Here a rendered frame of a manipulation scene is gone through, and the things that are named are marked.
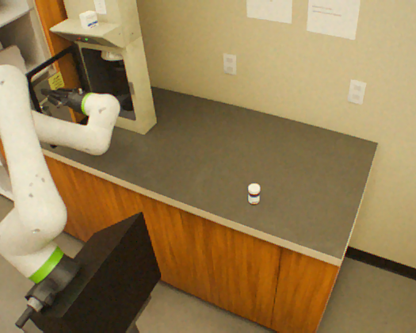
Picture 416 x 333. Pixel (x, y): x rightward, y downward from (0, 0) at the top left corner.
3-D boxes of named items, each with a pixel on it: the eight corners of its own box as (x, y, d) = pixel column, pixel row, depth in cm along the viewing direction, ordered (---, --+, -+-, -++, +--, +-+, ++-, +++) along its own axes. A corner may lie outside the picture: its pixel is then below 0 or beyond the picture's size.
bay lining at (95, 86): (126, 86, 207) (113, 26, 183) (165, 94, 197) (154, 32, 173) (97, 109, 191) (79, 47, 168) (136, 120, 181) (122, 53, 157)
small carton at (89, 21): (92, 23, 151) (89, 9, 147) (98, 25, 148) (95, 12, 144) (82, 28, 148) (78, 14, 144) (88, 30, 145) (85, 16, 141)
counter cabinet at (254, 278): (94, 167, 313) (63, 72, 252) (343, 258, 233) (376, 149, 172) (39, 223, 270) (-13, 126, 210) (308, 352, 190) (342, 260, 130)
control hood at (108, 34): (73, 38, 166) (67, 18, 159) (126, 46, 153) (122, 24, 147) (55, 49, 159) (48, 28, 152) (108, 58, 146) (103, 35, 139)
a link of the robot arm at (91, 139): (31, 109, 116) (20, 105, 124) (22, 143, 117) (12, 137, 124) (119, 132, 144) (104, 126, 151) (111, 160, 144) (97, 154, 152)
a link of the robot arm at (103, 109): (128, 100, 145) (111, 93, 135) (120, 131, 146) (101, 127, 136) (102, 93, 151) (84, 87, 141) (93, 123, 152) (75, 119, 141)
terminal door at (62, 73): (93, 115, 193) (74, 44, 166) (52, 150, 173) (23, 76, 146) (92, 114, 193) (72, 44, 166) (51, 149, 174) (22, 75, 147)
